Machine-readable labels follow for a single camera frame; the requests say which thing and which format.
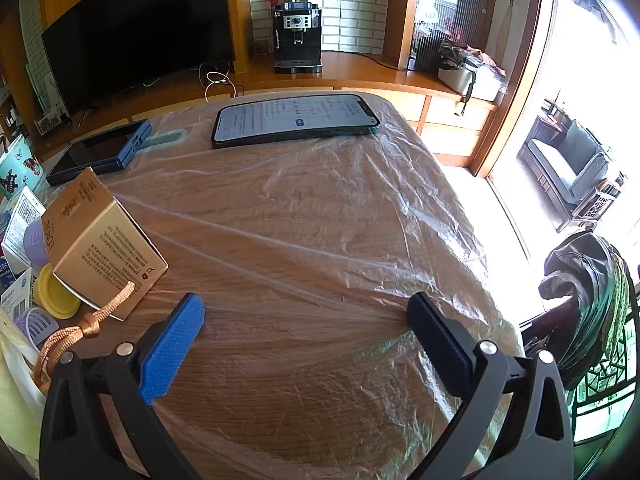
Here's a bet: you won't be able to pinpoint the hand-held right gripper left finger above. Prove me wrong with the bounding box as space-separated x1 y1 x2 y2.
39 292 206 480

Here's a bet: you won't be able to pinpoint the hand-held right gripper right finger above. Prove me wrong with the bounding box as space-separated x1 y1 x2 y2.
405 291 575 480

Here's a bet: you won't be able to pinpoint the purple hair roller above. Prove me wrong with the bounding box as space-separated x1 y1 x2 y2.
25 220 54 269
13 307 63 356

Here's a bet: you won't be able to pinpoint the white barcode medicine box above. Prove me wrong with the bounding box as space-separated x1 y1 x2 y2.
0 267 39 322

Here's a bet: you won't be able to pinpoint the dark wooden chair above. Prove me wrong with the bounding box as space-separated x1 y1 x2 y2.
519 296 640 443

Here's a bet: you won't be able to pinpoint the gold cardboard box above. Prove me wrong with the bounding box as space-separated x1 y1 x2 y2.
41 167 169 321

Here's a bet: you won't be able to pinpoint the yellow plastic cup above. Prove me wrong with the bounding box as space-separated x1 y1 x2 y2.
34 263 83 320

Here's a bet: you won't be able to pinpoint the pale yellow plastic bag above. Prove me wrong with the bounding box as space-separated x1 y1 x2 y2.
0 305 48 467

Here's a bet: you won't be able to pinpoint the dark grey jacket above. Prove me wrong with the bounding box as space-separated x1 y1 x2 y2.
537 232 623 386

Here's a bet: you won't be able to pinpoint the blue and white medicine box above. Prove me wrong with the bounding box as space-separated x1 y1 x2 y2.
1 185 47 273

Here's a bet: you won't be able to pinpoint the device in blue folio case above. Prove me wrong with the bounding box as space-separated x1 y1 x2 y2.
46 119 152 187

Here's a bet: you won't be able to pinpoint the grey armchair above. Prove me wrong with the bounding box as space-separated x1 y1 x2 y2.
520 119 623 231

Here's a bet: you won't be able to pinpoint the teal cartoon print mug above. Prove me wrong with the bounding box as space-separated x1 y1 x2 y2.
0 135 45 198

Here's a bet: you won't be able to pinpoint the black smartphone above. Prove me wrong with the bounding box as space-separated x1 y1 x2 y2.
210 93 382 150

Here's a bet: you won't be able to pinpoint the framed painting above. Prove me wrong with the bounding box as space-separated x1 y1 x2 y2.
25 57 66 113

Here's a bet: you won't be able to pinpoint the pile of clothes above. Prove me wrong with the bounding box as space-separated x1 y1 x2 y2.
439 40 509 78

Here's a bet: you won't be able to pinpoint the wooden tv cabinet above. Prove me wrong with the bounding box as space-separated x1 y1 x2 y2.
30 50 506 171

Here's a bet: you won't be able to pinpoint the black heater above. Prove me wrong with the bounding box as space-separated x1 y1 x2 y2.
412 30 453 73

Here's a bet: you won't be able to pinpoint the black flat television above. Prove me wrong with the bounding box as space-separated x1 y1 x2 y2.
41 0 238 116

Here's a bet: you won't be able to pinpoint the black coffee machine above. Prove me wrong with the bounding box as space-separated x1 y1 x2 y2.
271 2 324 75

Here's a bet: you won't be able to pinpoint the orange braided lanyard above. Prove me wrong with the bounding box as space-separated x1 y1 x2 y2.
32 281 137 391

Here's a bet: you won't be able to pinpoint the white cables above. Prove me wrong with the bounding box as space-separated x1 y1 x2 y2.
199 62 246 101

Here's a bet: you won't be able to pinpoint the white bag with black strap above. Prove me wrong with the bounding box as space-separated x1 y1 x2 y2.
437 62 503 116

